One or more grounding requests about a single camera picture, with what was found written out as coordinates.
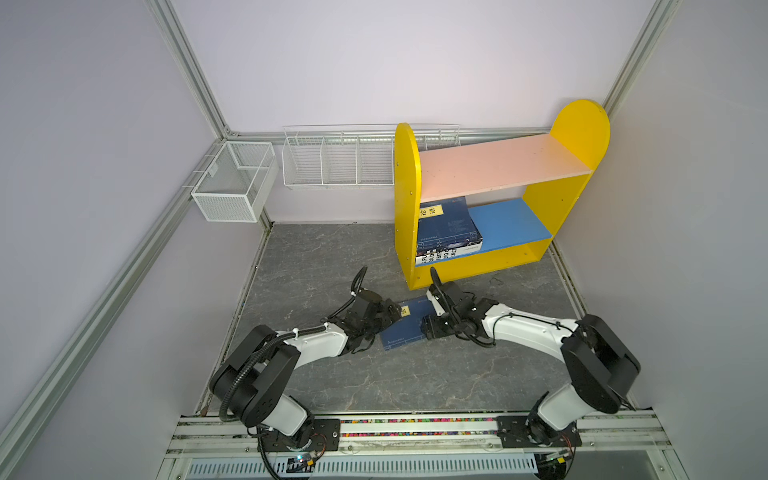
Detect blue book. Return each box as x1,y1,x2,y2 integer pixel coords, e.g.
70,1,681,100
380,296,435,351
416,240,483,258
417,197,482,255

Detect white booklet black text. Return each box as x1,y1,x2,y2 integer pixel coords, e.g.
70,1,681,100
415,244,481,266

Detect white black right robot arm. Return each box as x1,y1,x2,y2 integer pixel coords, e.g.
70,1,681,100
422,268,641,444

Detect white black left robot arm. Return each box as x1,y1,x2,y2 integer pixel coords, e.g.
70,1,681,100
208,267,402,445

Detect yellow pink blue bookshelf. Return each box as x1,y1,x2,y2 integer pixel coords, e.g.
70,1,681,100
394,100,611,290

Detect white mesh box basket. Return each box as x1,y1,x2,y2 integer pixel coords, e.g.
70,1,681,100
192,141,279,223

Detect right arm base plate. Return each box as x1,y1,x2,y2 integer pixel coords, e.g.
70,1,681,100
496,415,582,449

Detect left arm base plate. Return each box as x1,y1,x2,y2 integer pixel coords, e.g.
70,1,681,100
260,417,341,453

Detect white wire rack basket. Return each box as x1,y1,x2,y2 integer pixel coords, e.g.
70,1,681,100
280,123,463,191

